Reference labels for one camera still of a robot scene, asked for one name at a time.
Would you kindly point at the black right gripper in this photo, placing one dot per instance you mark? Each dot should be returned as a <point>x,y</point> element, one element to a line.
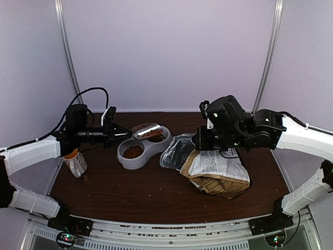
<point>202,144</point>

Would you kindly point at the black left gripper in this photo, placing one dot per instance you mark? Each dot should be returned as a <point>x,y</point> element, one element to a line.
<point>113,139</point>

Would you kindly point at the silver metal scoop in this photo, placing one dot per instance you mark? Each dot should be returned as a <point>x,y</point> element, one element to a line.
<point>141,129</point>

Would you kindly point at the brown white pet food bag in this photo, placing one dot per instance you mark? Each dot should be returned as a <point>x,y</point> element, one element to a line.
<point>217,173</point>

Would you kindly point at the brown kibble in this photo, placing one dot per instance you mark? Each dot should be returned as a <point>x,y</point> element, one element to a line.
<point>133,152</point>
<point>152,133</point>

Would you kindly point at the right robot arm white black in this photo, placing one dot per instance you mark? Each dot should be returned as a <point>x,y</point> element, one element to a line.
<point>230,126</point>

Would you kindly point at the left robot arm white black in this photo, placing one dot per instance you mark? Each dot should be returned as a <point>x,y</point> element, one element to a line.
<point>58,144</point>

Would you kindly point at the grey double pet bowl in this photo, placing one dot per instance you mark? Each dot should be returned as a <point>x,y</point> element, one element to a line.
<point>149,150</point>

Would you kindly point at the brown kibble in bowl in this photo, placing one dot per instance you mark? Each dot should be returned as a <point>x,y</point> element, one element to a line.
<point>133,152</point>

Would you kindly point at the white patterned mug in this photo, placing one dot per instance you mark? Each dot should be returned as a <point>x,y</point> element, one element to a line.
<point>76,163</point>

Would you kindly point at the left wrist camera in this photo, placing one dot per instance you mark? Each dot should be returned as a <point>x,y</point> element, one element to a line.
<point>108,116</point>

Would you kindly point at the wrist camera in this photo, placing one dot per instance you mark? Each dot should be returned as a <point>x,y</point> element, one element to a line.
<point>203,106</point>
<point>108,116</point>

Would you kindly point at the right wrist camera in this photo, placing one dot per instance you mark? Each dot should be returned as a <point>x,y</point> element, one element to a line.
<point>203,106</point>

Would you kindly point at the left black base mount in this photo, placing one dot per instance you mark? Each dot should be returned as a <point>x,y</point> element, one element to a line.
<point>75,225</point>

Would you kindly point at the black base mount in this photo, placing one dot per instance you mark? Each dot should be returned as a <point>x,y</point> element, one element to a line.
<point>274,222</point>
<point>75,225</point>

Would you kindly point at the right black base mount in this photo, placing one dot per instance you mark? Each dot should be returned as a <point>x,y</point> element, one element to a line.
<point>274,222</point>

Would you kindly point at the front aluminium rail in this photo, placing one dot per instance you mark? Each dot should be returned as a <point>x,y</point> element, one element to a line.
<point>233,234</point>

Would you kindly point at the left aluminium frame post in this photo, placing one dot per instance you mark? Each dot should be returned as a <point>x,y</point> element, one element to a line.
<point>66,46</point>

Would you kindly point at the aluminium frame post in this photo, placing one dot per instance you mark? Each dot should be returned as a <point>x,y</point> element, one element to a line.
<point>66,46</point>
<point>275,30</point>

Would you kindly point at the right aluminium frame post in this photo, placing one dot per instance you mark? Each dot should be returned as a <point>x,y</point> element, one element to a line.
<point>275,30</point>

